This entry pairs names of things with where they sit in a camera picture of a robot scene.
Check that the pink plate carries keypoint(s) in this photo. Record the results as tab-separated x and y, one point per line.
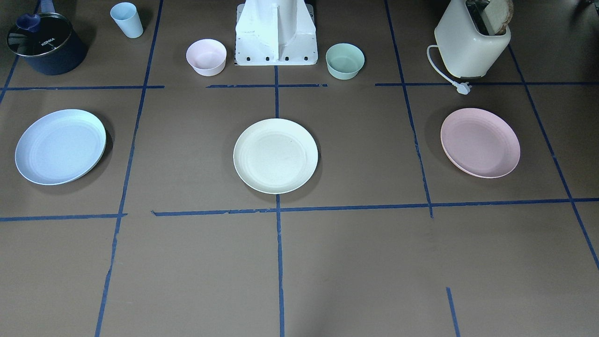
480	143

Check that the light blue plate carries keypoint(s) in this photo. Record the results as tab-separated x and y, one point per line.
61	147

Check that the cream white plate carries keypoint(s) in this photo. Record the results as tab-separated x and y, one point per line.
275	156

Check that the green bowl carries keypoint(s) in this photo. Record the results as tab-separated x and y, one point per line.
344	61

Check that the pink bowl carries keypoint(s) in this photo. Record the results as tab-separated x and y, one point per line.
207	57

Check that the cream toaster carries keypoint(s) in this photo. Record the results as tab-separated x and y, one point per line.
466	48

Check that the light blue cup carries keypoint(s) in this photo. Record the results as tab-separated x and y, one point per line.
126	17

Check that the bread slice in toaster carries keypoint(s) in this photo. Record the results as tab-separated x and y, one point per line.
498	14

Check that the dark blue pot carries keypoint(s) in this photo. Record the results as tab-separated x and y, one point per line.
47	41

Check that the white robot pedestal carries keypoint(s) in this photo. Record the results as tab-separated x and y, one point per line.
275	33

